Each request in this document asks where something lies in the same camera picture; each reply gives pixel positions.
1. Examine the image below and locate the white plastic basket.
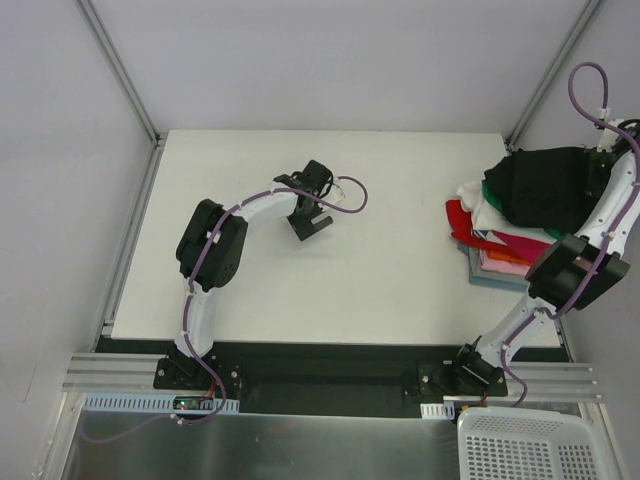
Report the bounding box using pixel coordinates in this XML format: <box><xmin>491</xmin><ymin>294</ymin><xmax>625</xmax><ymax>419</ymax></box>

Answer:
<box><xmin>457</xmin><ymin>407</ymin><xmax>609</xmax><ymax>480</ymax></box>

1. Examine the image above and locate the purple cable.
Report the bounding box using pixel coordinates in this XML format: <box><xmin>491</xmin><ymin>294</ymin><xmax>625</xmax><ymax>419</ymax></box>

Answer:
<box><xmin>499</xmin><ymin>60</ymin><xmax>640</xmax><ymax>409</ymax></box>
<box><xmin>79</xmin><ymin>175</ymin><xmax>371</xmax><ymax>444</ymax></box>

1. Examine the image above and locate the right aluminium frame post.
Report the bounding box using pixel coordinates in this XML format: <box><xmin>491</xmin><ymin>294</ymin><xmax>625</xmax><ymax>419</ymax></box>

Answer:
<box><xmin>504</xmin><ymin>0</ymin><xmax>606</xmax><ymax>151</ymax></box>

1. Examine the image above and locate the orange t-shirt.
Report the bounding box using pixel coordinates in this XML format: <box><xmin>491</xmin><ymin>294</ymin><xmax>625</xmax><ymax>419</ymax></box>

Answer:
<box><xmin>486</xmin><ymin>250</ymin><xmax>519</xmax><ymax>263</ymax></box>

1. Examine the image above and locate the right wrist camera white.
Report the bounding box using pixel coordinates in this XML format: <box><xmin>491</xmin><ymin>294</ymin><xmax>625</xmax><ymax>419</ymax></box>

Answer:
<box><xmin>596</xmin><ymin>118</ymin><xmax>623</xmax><ymax>153</ymax></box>

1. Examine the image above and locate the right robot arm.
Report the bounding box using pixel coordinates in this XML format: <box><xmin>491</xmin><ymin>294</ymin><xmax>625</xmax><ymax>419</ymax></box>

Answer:
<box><xmin>439</xmin><ymin>121</ymin><xmax>639</xmax><ymax>397</ymax></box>

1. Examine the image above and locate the pink t-shirt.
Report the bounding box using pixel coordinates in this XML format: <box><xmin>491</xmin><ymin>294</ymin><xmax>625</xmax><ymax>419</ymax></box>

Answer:
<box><xmin>480</xmin><ymin>250</ymin><xmax>531</xmax><ymax>277</ymax></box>

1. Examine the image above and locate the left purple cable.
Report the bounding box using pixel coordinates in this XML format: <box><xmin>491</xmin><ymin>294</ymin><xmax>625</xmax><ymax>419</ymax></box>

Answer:
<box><xmin>79</xmin><ymin>175</ymin><xmax>371</xmax><ymax>444</ymax></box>

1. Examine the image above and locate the red t-shirt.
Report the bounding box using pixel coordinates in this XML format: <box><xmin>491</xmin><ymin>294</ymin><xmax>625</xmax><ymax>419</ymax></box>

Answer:
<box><xmin>445</xmin><ymin>199</ymin><xmax>515</xmax><ymax>255</ymax></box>

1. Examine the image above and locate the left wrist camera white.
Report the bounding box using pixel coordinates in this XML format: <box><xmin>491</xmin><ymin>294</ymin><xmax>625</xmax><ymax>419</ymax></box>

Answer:
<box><xmin>324</xmin><ymin>179</ymin><xmax>346</xmax><ymax>204</ymax></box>

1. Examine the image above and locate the left aluminium frame post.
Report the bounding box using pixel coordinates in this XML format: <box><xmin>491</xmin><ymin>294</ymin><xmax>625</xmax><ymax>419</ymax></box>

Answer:
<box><xmin>74</xmin><ymin>0</ymin><xmax>167</xmax><ymax>147</ymax></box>

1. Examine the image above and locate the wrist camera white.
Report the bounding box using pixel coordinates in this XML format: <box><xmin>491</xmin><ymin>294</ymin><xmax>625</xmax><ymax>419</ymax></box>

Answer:
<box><xmin>324</xmin><ymin>179</ymin><xmax>346</xmax><ymax>204</ymax></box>
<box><xmin>596</xmin><ymin>118</ymin><xmax>623</xmax><ymax>153</ymax></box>

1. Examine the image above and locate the black printed t-shirt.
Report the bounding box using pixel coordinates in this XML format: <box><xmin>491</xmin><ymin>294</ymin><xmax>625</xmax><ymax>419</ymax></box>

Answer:
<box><xmin>482</xmin><ymin>147</ymin><xmax>600</xmax><ymax>235</ymax></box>

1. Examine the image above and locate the magenta t-shirt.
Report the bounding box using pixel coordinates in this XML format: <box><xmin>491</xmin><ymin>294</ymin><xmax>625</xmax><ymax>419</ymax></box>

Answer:
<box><xmin>491</xmin><ymin>230</ymin><xmax>550</xmax><ymax>264</ymax></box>

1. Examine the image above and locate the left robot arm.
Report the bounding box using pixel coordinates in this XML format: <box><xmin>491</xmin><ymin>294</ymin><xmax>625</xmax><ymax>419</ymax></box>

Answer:
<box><xmin>164</xmin><ymin>160</ymin><xmax>334</xmax><ymax>389</ymax></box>

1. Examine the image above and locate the aluminium front rail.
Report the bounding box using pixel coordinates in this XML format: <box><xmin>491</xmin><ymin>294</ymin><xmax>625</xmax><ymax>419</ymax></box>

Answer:
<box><xmin>61</xmin><ymin>353</ymin><xmax>604</xmax><ymax>403</ymax></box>

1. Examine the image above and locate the grey t-shirt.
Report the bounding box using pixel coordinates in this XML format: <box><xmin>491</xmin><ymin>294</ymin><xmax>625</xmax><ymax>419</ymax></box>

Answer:
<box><xmin>469</xmin><ymin>247</ymin><xmax>531</xmax><ymax>289</ymax></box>

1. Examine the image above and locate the right slotted cable duct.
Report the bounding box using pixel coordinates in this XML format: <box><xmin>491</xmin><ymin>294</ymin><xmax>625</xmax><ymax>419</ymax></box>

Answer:
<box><xmin>420</xmin><ymin>401</ymin><xmax>455</xmax><ymax>420</ymax></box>

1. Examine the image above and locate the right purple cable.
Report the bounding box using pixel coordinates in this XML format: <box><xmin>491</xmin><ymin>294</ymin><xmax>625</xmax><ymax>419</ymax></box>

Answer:
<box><xmin>499</xmin><ymin>60</ymin><xmax>640</xmax><ymax>409</ymax></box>

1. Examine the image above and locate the white t-shirt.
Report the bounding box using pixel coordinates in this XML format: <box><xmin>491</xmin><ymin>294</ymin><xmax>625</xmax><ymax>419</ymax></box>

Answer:
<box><xmin>456</xmin><ymin>180</ymin><xmax>509</xmax><ymax>232</ymax></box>

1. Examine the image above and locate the left slotted cable duct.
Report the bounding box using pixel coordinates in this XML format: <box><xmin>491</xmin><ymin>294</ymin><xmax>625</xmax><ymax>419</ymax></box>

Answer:
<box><xmin>83</xmin><ymin>393</ymin><xmax>240</xmax><ymax>415</ymax></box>

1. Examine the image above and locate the slotted cable duct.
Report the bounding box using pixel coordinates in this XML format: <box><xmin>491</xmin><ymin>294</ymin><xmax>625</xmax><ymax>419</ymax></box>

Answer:
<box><xmin>83</xmin><ymin>393</ymin><xmax>240</xmax><ymax>415</ymax></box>
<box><xmin>420</xmin><ymin>401</ymin><xmax>455</xmax><ymax>420</ymax></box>

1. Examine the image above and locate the aluminium frame post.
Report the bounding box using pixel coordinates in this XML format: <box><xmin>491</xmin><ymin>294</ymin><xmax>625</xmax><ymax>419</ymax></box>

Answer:
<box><xmin>504</xmin><ymin>0</ymin><xmax>606</xmax><ymax>151</ymax></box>
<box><xmin>74</xmin><ymin>0</ymin><xmax>167</xmax><ymax>147</ymax></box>

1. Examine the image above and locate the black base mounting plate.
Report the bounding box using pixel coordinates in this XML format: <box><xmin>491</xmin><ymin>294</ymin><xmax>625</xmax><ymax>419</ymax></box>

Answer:
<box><xmin>97</xmin><ymin>338</ymin><xmax>568</xmax><ymax>418</ymax></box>

